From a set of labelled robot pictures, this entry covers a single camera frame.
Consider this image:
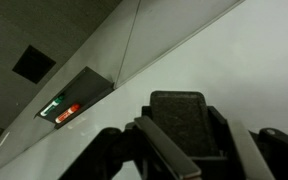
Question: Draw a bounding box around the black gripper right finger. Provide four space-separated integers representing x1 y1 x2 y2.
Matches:
207 105 288 180

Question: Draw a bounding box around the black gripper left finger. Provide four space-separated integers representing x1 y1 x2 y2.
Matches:
58 105 204 180

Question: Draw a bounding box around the black whiteboard eraser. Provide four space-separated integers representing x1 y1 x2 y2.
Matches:
149 90 221 158

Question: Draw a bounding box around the white whiteboard panel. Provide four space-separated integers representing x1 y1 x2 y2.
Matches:
0 0 288 180

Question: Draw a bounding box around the green capped whiteboard marker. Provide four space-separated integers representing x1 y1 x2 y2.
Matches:
39 94 66 118

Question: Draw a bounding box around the black marker tray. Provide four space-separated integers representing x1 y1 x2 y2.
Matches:
34 66 115 130

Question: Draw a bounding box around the black floor panel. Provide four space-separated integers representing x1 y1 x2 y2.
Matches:
11 44 57 85

